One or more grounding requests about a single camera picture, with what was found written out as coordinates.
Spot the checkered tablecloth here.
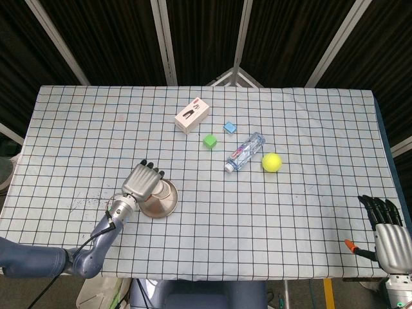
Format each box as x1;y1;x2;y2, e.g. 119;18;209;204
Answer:
0;84;405;280

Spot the yellow tennis ball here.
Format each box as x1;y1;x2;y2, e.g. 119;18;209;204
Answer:
261;152;283;174

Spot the black pleated curtain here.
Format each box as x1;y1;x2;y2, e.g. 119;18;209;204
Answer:
0;0;412;181

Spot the silver metal plate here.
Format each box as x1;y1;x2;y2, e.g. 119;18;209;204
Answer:
138;180;179;220

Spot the white frame post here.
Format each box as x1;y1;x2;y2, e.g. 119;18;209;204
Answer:
150;0;178;86
0;121;25;146
304;0;368;88
24;0;91;86
232;0;254;70
390;136;412;158

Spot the white triangular frame foot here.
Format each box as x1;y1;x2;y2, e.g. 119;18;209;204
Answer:
205;66;265;88

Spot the white cardboard box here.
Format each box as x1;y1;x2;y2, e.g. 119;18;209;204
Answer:
174;97;212;135

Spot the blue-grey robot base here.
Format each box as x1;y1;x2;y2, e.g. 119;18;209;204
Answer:
130;279;268;309

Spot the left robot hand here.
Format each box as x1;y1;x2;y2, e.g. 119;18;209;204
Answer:
121;159;167;202

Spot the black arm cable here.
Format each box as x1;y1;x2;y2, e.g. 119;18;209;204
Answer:
27;209;117;309

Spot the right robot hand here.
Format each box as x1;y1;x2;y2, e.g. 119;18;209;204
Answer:
344;194;412;274

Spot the clear plastic water bottle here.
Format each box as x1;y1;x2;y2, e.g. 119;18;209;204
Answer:
224;131;267;173

